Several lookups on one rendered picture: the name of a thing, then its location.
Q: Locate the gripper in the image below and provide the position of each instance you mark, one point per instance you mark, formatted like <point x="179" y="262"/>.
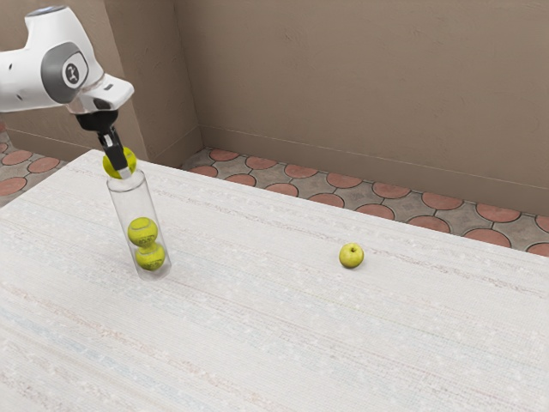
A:
<point x="97" y="120"/>

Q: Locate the yellow-green tennis ball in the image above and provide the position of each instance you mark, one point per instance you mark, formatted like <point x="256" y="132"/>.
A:
<point x="130" y="159"/>
<point x="150" y="257"/>
<point x="142" y="232"/>

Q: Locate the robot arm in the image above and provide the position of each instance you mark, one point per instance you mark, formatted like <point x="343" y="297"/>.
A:
<point x="30" y="73"/>

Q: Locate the clear plastic ball tube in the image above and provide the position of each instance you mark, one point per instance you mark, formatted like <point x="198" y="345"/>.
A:
<point x="133" y="201"/>

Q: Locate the green apple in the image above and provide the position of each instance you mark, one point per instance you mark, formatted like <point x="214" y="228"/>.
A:
<point x="351" y="256"/>

